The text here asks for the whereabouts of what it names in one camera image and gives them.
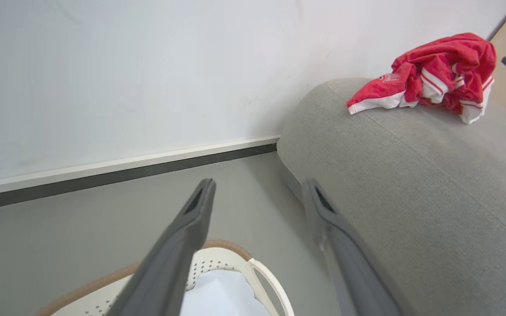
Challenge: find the white and black baseboard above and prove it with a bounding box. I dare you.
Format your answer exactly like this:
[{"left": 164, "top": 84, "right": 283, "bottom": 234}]
[{"left": 0, "top": 135, "right": 280, "bottom": 213}]

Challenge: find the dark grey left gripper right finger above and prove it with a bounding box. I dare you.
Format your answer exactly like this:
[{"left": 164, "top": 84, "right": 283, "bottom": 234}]
[{"left": 301, "top": 177, "right": 407, "bottom": 316}]

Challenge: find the red garment with white trim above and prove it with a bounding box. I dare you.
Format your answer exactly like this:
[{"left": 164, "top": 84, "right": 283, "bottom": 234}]
[{"left": 346, "top": 32, "right": 497, "bottom": 125}]

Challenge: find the white perforated laundry basket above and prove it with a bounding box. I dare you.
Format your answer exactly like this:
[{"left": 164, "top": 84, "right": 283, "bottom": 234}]
[{"left": 33, "top": 239, "right": 295, "bottom": 316}]

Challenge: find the grey fabric sofa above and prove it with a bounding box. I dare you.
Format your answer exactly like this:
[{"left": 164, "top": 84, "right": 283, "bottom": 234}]
[{"left": 276, "top": 78, "right": 506, "bottom": 316}]

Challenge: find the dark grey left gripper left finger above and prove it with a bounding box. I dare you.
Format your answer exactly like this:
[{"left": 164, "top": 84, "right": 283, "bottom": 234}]
[{"left": 105, "top": 178, "right": 217, "bottom": 316}]

